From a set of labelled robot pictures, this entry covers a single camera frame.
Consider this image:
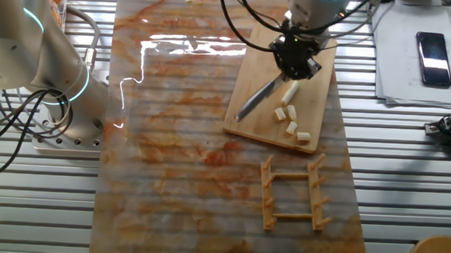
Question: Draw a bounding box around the black cable bundle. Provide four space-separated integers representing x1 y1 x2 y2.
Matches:
0 86 75 184

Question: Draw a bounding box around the marble pattern table mat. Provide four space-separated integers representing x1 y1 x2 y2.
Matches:
89 0 380 253

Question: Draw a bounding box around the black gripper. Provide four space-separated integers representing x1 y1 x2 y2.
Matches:
268 31 324 85

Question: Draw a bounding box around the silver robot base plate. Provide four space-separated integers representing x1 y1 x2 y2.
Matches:
30 101 106 155

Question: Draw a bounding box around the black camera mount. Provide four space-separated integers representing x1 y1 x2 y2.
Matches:
422 107 451 151

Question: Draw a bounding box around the grey hose with metal connector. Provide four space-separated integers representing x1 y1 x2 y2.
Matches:
62 5 104 75

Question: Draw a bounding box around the clear plastic fruit container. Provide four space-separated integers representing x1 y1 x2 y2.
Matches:
38 0 69 28

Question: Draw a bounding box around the steel cleaver knife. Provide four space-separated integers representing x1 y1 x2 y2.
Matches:
235 69 290 125

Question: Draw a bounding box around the wooden peg knife rack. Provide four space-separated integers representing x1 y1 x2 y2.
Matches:
257 149 337 234

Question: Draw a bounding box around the white scallion stalk piece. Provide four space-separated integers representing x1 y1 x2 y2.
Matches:
280 79 302 107

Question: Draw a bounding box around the wooden cutting board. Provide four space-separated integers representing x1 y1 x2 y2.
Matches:
222 21 340 155

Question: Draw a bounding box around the black gripper cable with clip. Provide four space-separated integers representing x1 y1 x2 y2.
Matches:
215 0 382 58

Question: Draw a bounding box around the black smartphone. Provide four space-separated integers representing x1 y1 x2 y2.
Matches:
414 30 451 88

